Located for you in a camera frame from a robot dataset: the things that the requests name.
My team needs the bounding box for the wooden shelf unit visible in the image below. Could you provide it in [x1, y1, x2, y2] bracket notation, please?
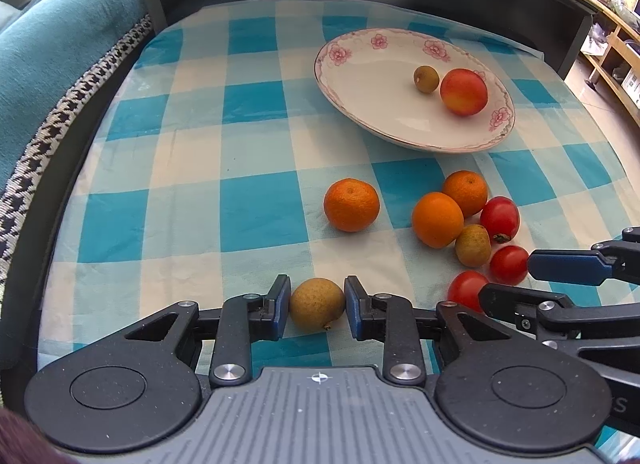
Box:
[580, 9, 640, 117]

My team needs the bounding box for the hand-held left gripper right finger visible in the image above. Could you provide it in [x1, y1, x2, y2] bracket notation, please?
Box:
[344, 275, 511, 387]

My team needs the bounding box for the tan longan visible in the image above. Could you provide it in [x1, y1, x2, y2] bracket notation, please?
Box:
[455, 224, 492, 268]
[289, 277, 347, 331]
[413, 65, 441, 94]

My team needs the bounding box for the dark orange mandarin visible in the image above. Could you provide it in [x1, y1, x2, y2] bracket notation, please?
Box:
[323, 178, 381, 233]

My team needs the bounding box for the smooth bright orange mandarin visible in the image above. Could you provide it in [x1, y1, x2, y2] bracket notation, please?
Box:
[411, 192, 465, 249]

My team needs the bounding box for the red yellow peach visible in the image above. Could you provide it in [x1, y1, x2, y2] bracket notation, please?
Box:
[440, 68, 489, 117]

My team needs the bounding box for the blue white checked tablecloth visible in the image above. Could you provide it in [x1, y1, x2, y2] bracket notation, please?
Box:
[37, 0, 640, 450]

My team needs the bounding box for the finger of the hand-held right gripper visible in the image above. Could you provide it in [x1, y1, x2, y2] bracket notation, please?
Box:
[478, 283, 640, 379]
[527, 226, 640, 290]

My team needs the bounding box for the red cherry tomato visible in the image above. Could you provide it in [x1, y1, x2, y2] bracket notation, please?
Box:
[480, 196, 521, 245]
[489, 245, 530, 286]
[447, 270, 491, 314]

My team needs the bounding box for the white floral plate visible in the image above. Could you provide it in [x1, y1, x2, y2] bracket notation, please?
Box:
[314, 29, 516, 153]

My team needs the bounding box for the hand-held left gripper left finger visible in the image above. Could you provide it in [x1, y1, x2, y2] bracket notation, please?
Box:
[122, 274, 292, 387]

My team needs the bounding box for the black white houndstooth cloth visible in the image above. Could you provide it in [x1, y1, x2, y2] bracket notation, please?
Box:
[0, 14, 153, 285]

